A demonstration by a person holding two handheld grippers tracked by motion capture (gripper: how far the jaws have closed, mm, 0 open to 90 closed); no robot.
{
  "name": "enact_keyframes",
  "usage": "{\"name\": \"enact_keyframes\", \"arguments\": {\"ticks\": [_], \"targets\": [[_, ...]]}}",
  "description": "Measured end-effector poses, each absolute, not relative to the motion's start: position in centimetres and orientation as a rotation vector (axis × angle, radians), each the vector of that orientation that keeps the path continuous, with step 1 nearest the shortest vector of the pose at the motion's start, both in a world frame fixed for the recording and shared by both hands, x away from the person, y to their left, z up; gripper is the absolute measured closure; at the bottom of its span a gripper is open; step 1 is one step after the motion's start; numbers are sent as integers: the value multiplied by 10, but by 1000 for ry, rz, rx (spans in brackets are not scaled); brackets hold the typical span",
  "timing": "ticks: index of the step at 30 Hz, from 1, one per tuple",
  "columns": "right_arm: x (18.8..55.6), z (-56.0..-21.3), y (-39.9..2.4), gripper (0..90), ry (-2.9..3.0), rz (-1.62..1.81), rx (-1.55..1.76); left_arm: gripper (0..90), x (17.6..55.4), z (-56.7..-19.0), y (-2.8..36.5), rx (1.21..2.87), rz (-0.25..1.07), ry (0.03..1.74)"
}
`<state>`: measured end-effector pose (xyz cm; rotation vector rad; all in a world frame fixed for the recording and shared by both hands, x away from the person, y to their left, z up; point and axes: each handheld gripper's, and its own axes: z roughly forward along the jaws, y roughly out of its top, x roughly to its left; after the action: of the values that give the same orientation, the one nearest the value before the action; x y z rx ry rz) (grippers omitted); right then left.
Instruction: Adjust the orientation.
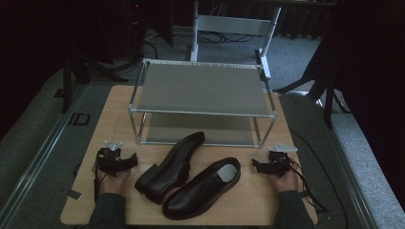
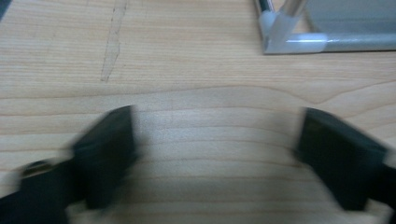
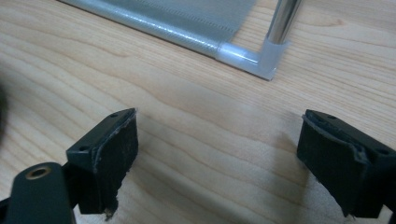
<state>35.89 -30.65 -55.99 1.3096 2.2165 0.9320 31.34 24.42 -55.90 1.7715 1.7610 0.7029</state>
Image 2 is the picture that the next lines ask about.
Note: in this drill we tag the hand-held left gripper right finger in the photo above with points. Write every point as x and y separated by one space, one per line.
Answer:
336 155

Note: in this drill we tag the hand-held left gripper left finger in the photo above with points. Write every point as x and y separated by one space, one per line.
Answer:
109 146

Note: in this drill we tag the metal frame shoe rack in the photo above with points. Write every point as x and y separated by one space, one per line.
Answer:
348 28

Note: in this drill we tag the clear tape strip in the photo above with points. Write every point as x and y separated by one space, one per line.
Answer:
113 40

